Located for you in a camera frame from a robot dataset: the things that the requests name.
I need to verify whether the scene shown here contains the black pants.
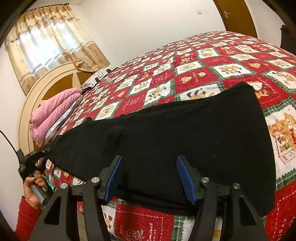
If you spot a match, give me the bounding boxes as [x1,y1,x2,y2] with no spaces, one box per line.
[48,82,275,216]

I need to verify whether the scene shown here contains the red sleeve forearm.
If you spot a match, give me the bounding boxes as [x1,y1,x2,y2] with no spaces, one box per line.
[15,196,42,241]

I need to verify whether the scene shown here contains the person left hand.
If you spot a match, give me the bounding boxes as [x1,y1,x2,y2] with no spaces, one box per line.
[23,171,48,210]

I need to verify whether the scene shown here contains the pink folded blanket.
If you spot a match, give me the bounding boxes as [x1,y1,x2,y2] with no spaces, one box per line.
[29,88,82,148]

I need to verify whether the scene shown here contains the grey patterned pillow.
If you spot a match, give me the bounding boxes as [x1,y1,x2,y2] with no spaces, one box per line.
[43,97,83,146]

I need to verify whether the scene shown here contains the white patterned pillow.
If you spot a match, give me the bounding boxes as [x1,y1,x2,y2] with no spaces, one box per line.
[80,66,117,91]

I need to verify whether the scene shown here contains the cream wooden headboard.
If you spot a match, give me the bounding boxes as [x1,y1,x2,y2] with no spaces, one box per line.
[18,62,93,154]

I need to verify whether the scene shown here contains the beige patterned curtain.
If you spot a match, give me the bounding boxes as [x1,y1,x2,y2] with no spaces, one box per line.
[6,4,110,94]

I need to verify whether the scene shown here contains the brown wooden door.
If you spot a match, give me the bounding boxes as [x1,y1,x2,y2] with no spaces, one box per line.
[213,0,257,38]

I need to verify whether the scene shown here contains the black folding chair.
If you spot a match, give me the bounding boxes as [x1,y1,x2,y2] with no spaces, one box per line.
[280,25,296,55]

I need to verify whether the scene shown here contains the black cable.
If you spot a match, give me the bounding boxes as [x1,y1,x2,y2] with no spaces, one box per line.
[0,129,22,163]

